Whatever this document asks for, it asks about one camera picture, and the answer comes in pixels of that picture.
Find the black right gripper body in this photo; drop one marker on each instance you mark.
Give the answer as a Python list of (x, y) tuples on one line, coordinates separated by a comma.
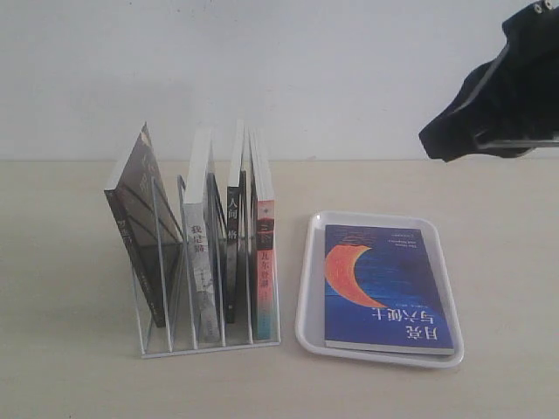
[(516, 102)]

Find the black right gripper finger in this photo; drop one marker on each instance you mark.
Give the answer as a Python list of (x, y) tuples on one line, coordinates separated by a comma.
[(463, 113)]

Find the blue book with orange moon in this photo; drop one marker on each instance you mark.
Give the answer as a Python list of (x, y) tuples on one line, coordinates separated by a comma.
[(380, 292)]

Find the red teal spine book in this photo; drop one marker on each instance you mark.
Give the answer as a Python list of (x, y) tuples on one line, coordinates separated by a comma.
[(262, 241)]

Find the grey spine book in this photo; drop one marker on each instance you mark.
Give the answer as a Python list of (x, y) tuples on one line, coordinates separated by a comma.
[(196, 215)]

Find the black spine book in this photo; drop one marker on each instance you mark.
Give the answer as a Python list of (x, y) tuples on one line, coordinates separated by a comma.
[(226, 220)]

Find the dark brown book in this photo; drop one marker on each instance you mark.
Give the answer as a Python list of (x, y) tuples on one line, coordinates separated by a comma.
[(148, 228)]

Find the white plastic tray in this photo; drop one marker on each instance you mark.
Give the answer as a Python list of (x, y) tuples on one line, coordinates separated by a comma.
[(309, 323)]

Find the white wire book rack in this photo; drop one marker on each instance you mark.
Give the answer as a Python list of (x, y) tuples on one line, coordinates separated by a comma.
[(179, 336)]

